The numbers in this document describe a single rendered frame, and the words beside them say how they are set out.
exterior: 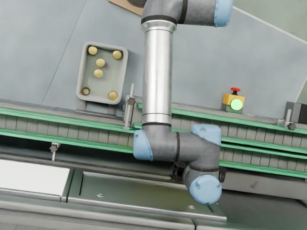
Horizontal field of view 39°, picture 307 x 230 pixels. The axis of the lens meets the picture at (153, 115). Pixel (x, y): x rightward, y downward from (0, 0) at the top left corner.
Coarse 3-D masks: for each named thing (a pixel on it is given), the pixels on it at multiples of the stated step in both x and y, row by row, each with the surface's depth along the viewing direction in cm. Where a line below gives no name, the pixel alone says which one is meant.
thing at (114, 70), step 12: (84, 48) 165; (108, 48) 169; (120, 48) 166; (84, 60) 166; (96, 60) 173; (108, 60) 173; (120, 60) 174; (84, 72) 172; (108, 72) 174; (120, 72) 173; (84, 84) 173; (96, 84) 174; (108, 84) 174; (120, 84) 168; (84, 96) 168; (96, 96) 173; (108, 96) 175; (120, 96) 168
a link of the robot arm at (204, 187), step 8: (192, 176) 109; (200, 176) 107; (208, 176) 107; (216, 176) 109; (192, 184) 108; (200, 184) 106; (208, 184) 106; (216, 184) 106; (192, 192) 107; (200, 192) 106; (208, 192) 106; (216, 192) 107; (200, 200) 106; (208, 200) 107; (216, 200) 107
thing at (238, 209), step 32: (32, 160) 172; (64, 160) 177; (224, 192) 174; (0, 224) 108; (32, 224) 111; (64, 224) 112; (96, 224) 114; (128, 224) 118; (160, 224) 119; (192, 224) 120; (224, 224) 125; (256, 224) 140; (288, 224) 146
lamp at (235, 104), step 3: (234, 99) 174; (237, 99) 173; (231, 102) 175; (234, 102) 173; (237, 102) 173; (240, 102) 173; (231, 105) 174; (234, 105) 173; (237, 105) 173; (240, 105) 173; (234, 108) 173; (237, 108) 173; (240, 108) 174
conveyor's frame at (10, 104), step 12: (12, 108) 161; (24, 108) 161; (36, 108) 162; (48, 108) 166; (60, 108) 173; (180, 108) 168; (192, 108) 168; (204, 108) 172; (96, 120) 165; (108, 120) 165; (120, 120) 166; (252, 120) 172; (264, 120) 172; (300, 144) 176
